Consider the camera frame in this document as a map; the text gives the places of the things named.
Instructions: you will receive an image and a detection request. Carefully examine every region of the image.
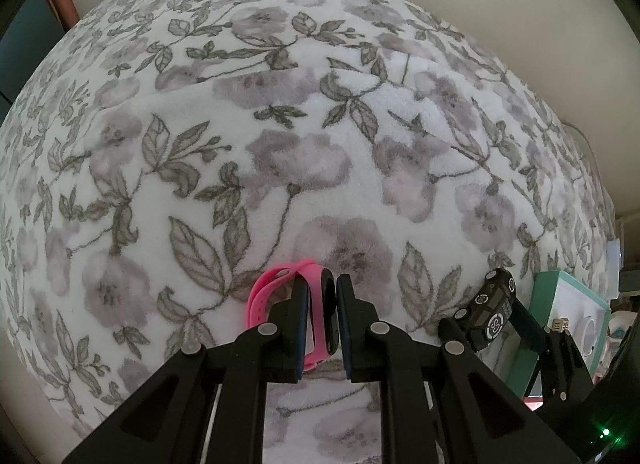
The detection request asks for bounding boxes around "gold patterned lighter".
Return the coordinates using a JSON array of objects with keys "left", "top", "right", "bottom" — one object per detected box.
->
[{"left": 551, "top": 318, "right": 570, "bottom": 333}]

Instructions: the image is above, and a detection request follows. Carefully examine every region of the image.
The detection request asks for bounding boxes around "floral fleece blanket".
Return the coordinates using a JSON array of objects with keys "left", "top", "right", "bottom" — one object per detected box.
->
[{"left": 1, "top": 0, "right": 614, "bottom": 437}]

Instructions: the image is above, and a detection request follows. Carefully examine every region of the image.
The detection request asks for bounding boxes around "white power strip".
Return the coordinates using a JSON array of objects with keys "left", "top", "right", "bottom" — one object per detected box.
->
[{"left": 608, "top": 239, "right": 623, "bottom": 273}]

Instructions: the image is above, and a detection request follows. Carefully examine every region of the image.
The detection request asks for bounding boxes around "teal cardboard tray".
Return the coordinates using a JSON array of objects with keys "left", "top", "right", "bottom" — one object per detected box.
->
[{"left": 495, "top": 270, "right": 611, "bottom": 397}]

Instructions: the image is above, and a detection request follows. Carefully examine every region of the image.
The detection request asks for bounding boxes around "pink smart watch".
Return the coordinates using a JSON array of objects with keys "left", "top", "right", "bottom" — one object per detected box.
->
[{"left": 245, "top": 258, "right": 338, "bottom": 372}]

